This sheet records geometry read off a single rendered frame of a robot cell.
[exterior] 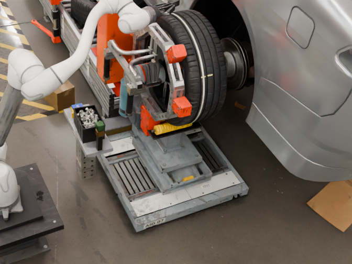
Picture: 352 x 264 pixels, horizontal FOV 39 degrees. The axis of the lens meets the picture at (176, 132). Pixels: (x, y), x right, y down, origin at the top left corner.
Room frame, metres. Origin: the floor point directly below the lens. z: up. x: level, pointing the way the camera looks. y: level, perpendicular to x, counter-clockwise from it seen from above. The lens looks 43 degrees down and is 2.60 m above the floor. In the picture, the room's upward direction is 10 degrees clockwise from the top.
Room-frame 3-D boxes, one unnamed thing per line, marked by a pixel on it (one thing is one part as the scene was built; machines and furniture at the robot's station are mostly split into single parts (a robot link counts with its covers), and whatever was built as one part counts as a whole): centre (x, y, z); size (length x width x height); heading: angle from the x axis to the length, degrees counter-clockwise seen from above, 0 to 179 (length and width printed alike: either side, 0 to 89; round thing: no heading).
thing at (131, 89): (2.10, 0.25, 0.93); 0.09 x 0.05 x 0.05; 124
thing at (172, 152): (2.45, 0.03, 0.32); 0.40 x 0.30 x 0.28; 34
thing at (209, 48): (2.45, 0.03, 0.85); 0.66 x 0.24 x 0.66; 34
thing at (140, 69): (2.32, 0.23, 0.85); 0.21 x 0.14 x 0.14; 124
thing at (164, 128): (2.31, 0.02, 0.51); 0.29 x 0.06 x 0.06; 124
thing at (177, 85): (2.36, 0.17, 0.85); 0.54 x 0.07 x 0.54; 34
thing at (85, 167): (2.25, 0.56, 0.21); 0.10 x 0.10 x 0.42; 34
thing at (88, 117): (2.21, 0.53, 0.51); 0.20 x 0.14 x 0.13; 31
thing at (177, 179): (2.41, 0.00, 0.13); 0.50 x 0.36 x 0.10; 34
